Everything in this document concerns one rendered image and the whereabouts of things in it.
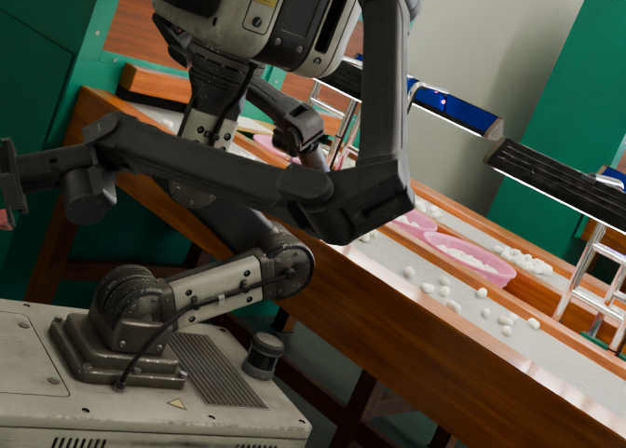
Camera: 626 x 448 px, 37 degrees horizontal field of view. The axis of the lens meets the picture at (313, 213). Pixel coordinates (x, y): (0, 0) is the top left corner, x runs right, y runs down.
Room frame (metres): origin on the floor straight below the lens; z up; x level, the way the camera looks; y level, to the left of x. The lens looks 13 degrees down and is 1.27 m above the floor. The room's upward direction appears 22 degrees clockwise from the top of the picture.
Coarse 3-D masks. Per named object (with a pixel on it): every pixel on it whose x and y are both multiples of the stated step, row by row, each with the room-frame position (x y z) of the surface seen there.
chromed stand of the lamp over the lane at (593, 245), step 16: (592, 176) 2.04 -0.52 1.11; (592, 240) 2.15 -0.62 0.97; (592, 256) 2.16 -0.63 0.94; (608, 256) 2.13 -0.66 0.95; (624, 256) 2.11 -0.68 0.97; (576, 272) 2.16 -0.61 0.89; (576, 288) 2.15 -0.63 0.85; (560, 304) 2.16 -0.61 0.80; (592, 304) 2.11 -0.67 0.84; (560, 320) 2.15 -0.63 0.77; (624, 320) 2.06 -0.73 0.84; (624, 336) 2.06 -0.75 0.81
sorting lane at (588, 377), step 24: (360, 240) 2.26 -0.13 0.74; (384, 240) 2.36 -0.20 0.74; (384, 264) 2.13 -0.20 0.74; (408, 264) 2.22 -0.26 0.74; (432, 264) 2.31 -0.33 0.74; (456, 288) 2.18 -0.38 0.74; (480, 312) 2.05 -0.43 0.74; (504, 312) 2.13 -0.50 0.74; (504, 336) 1.93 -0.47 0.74; (528, 336) 2.01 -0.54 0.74; (552, 360) 1.90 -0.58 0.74; (576, 360) 1.97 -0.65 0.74; (576, 384) 1.81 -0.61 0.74; (600, 384) 1.87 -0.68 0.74; (624, 384) 1.94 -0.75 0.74; (624, 408) 1.78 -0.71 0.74
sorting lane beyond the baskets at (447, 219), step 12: (324, 144) 3.49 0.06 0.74; (432, 204) 3.16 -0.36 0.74; (444, 216) 3.03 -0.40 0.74; (456, 228) 2.91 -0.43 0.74; (468, 228) 2.99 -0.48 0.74; (480, 240) 2.87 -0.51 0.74; (492, 240) 2.95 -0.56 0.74; (540, 276) 2.71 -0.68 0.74; (552, 276) 2.78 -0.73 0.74; (564, 288) 2.67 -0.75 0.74; (600, 300) 2.71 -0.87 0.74; (624, 312) 2.67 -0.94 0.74
